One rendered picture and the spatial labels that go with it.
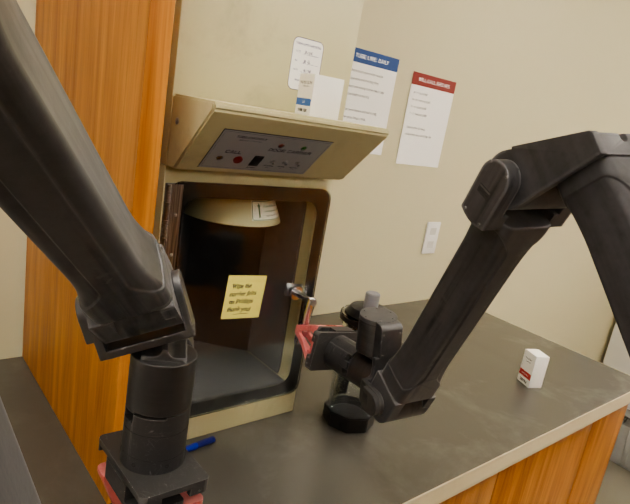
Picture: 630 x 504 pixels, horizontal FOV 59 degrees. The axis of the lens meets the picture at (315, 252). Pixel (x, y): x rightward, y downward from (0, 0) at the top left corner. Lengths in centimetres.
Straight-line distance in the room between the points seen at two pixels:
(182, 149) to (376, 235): 109
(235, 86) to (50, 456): 63
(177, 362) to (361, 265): 131
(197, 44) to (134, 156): 20
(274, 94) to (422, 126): 98
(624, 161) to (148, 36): 51
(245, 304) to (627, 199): 63
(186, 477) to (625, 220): 43
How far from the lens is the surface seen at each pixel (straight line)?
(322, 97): 86
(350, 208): 166
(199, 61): 83
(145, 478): 54
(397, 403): 77
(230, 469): 98
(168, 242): 84
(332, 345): 90
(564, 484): 171
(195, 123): 75
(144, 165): 71
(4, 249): 125
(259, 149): 81
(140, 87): 71
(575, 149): 51
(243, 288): 93
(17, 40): 25
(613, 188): 50
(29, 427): 108
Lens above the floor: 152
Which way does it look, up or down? 14 degrees down
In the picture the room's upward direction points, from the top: 10 degrees clockwise
